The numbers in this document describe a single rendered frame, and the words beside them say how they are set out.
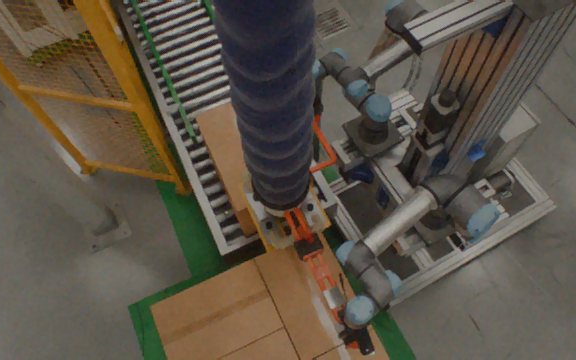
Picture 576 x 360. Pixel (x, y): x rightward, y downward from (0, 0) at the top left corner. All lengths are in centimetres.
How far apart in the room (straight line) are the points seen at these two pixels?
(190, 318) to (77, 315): 103
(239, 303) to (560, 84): 299
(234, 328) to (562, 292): 208
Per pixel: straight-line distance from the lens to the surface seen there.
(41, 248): 364
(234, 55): 108
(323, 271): 180
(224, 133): 246
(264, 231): 197
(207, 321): 255
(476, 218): 157
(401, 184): 234
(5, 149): 253
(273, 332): 251
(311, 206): 198
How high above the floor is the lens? 302
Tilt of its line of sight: 64 degrees down
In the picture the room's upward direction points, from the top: 5 degrees counter-clockwise
